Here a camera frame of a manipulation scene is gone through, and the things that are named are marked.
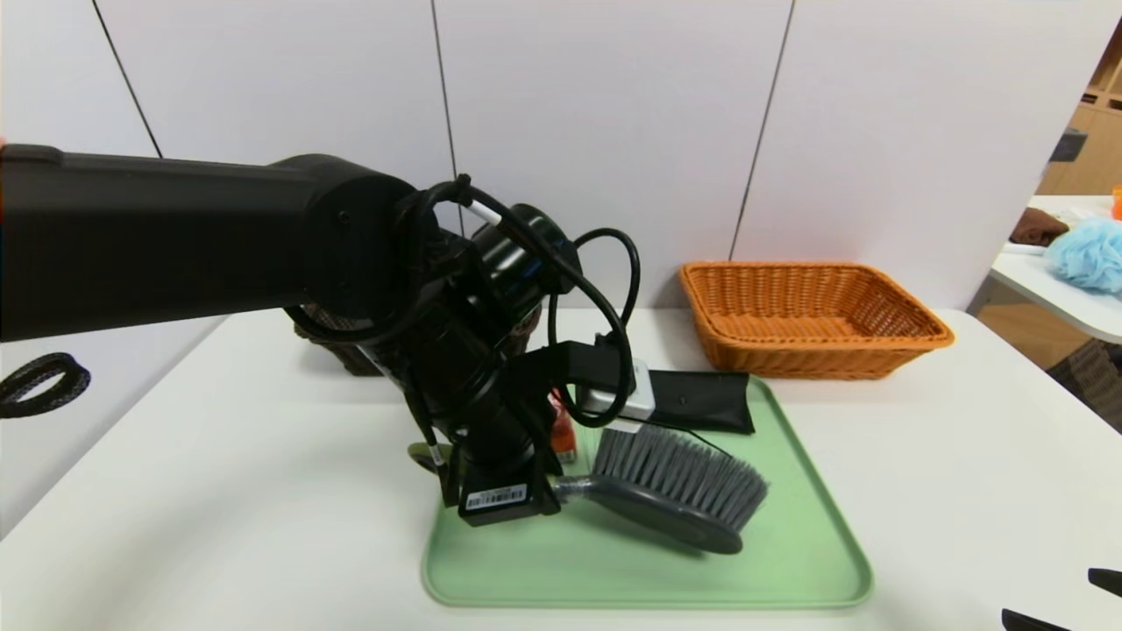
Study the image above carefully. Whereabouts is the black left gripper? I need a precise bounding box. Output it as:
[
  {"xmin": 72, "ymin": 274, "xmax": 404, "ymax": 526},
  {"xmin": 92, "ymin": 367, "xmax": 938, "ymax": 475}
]
[{"xmin": 457, "ymin": 402, "xmax": 562, "ymax": 528}]

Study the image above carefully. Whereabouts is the small red snack box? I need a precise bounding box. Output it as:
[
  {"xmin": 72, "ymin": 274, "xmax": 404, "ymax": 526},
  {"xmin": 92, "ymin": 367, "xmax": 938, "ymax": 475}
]
[{"xmin": 548, "ymin": 390, "xmax": 579, "ymax": 465}]

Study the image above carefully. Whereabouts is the grey brush with green handle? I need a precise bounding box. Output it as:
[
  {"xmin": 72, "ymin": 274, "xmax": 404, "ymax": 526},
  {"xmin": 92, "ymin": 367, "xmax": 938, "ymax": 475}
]
[{"xmin": 408, "ymin": 427, "xmax": 770, "ymax": 556}]

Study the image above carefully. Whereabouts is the dark brown wicker basket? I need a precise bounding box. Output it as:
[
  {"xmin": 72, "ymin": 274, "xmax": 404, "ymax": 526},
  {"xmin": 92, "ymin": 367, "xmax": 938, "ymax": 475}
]
[{"xmin": 294, "ymin": 302, "xmax": 544, "ymax": 378}]

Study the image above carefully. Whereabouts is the orange wicker basket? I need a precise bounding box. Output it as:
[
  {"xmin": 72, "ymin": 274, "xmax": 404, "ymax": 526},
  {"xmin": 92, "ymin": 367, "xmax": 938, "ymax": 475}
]
[{"xmin": 679, "ymin": 260, "xmax": 956, "ymax": 381}]

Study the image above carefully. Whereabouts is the light green plastic tray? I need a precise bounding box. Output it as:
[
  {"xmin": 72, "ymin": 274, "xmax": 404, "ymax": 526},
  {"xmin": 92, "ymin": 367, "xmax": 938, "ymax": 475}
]
[{"xmin": 421, "ymin": 372, "xmax": 874, "ymax": 610}]

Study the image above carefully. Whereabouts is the black glasses pouch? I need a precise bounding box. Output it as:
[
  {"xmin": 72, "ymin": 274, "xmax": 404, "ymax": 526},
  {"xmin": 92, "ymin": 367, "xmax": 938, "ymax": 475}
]
[{"xmin": 644, "ymin": 368, "xmax": 756, "ymax": 436}]

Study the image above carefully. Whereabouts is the white side table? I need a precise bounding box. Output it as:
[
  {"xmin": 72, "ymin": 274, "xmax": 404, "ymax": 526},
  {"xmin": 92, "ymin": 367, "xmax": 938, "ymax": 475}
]
[{"xmin": 987, "ymin": 196, "xmax": 1122, "ymax": 346}]

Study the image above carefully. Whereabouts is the brown folded cloth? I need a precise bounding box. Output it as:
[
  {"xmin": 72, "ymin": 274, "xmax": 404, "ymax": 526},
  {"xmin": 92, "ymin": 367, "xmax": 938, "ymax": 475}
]
[{"xmin": 1006, "ymin": 209, "xmax": 1070, "ymax": 249}]

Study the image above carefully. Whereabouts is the dark woven seat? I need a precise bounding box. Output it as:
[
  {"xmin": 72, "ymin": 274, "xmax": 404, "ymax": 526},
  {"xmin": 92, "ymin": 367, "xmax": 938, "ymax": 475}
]
[{"xmin": 1046, "ymin": 340, "xmax": 1122, "ymax": 436}]

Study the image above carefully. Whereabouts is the light blue bath loofah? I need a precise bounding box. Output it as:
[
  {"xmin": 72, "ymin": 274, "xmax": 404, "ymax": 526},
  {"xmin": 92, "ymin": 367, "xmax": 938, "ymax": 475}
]
[{"xmin": 1041, "ymin": 219, "xmax": 1122, "ymax": 295}]

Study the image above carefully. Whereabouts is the light wooden shelf cabinet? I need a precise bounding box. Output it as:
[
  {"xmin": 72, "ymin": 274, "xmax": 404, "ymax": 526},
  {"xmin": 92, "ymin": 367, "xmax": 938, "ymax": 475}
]
[{"xmin": 1033, "ymin": 18, "xmax": 1122, "ymax": 199}]

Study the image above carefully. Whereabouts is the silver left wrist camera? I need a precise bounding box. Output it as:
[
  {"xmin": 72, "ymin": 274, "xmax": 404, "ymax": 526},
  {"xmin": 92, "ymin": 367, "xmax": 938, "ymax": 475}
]
[{"xmin": 579, "ymin": 359, "xmax": 657, "ymax": 429}]

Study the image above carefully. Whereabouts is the black looped camera cable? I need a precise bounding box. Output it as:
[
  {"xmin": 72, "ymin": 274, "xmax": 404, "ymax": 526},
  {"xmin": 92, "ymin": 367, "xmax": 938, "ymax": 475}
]
[{"xmin": 548, "ymin": 229, "xmax": 642, "ymax": 430}]

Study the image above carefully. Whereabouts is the black braided cable sleeve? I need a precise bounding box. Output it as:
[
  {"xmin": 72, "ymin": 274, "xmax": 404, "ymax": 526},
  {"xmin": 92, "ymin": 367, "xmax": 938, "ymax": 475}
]
[{"xmin": 0, "ymin": 352, "xmax": 92, "ymax": 420}]

